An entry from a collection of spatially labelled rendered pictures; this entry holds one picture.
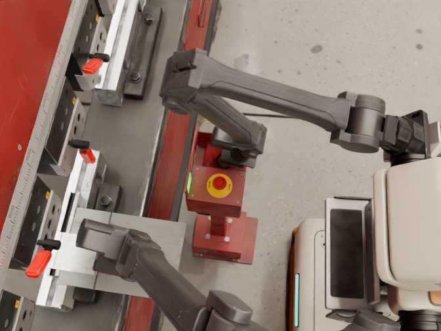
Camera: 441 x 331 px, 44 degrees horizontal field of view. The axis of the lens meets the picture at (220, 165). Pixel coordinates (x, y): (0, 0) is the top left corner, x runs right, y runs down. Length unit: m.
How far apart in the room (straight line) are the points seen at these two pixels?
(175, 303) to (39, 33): 0.48
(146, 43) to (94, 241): 0.74
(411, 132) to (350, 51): 1.60
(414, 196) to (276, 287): 1.36
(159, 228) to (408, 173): 0.58
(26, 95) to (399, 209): 0.65
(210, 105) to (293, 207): 1.26
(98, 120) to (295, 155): 1.13
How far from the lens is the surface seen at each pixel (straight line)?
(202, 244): 2.17
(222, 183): 1.50
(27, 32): 0.91
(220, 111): 1.19
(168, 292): 0.81
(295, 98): 1.05
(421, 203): 0.97
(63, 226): 1.33
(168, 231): 1.27
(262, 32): 2.73
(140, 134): 1.50
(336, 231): 1.26
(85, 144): 1.10
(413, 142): 1.16
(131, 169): 1.47
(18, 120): 0.91
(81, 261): 1.29
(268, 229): 2.31
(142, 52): 1.60
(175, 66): 1.05
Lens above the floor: 2.23
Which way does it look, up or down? 69 degrees down
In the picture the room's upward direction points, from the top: straight up
